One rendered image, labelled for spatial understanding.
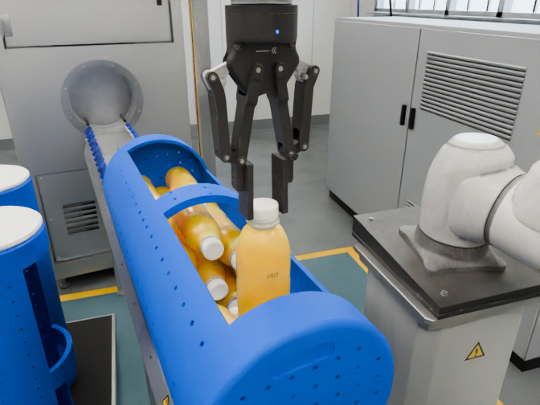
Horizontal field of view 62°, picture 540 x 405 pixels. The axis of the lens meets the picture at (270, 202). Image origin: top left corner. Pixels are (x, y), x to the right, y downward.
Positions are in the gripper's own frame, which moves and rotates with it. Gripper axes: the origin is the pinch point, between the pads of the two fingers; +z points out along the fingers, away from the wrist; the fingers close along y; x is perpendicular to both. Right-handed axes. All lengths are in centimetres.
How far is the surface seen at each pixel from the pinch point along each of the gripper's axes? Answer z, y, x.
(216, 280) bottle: 27.6, -0.7, -23.4
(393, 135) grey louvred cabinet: 54, -163, -167
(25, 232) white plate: 32, 34, -70
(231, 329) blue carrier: 14.9, 6.6, 5.5
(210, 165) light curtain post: 43, -34, -131
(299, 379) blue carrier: 20.3, 0.5, 11.1
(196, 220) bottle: 16.8, 1.0, -28.5
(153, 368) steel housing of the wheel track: 49, 12, -29
